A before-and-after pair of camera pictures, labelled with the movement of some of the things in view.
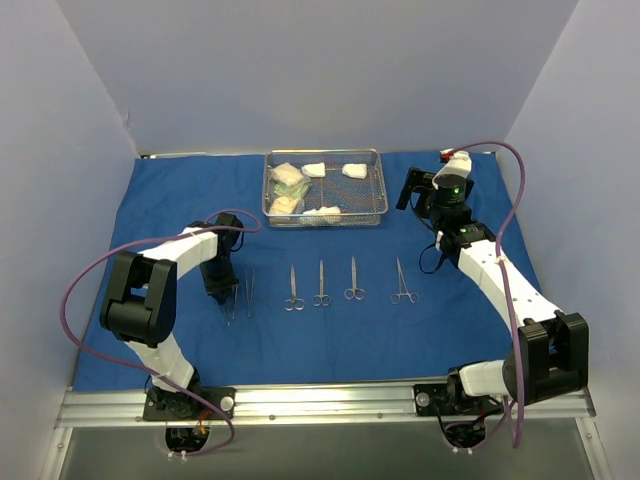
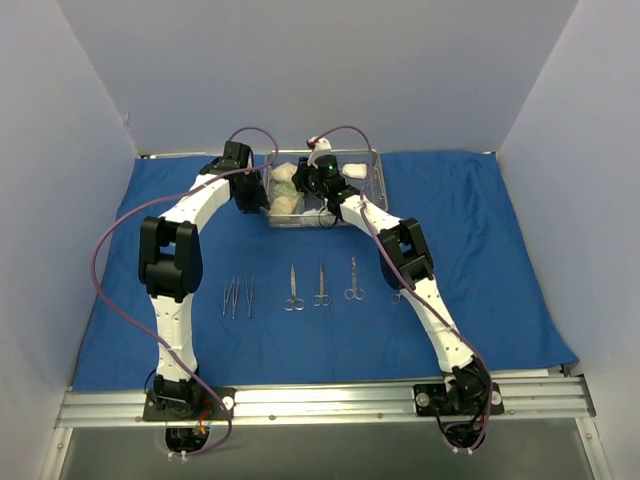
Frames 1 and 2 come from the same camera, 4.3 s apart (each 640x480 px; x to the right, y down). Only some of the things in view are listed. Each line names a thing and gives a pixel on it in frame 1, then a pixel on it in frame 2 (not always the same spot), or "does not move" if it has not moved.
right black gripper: (413, 189) -> (305, 176)
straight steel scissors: (321, 299) does not move
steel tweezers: (248, 298) does not move
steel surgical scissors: (352, 293) does not move
